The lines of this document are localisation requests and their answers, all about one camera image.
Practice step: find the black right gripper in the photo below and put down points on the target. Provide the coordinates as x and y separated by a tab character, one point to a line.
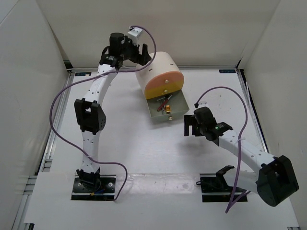
191	120

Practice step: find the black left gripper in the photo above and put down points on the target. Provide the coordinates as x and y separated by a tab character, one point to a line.
140	59

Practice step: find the grey green bottom drawer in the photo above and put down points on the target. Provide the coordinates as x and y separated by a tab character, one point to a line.
177	103

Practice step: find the gold black lipstick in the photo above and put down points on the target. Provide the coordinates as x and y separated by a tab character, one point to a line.
167	109

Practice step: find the cream cylindrical organizer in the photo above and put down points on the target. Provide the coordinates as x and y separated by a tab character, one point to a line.
162	63

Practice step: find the orange plastic drawer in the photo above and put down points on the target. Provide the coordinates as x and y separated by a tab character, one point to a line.
172	80

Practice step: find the yellow drawer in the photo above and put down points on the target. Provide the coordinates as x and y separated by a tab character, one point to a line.
155	90

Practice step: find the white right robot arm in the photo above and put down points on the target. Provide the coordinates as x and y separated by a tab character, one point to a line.
272	178

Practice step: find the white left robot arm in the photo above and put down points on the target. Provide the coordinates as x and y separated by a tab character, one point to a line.
89	114

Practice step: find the dark logo sticker left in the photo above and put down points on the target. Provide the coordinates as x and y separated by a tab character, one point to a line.
82	74

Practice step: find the dark logo sticker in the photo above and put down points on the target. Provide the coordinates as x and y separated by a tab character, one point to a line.
82	74
227	71

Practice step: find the dark logo sticker right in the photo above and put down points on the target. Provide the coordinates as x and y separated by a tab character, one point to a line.
227	71

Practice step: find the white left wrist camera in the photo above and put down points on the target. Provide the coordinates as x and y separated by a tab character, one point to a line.
134	34

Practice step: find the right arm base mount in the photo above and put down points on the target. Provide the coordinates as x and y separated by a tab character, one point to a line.
214	188

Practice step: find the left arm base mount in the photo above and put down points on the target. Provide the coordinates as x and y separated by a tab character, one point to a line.
93	187

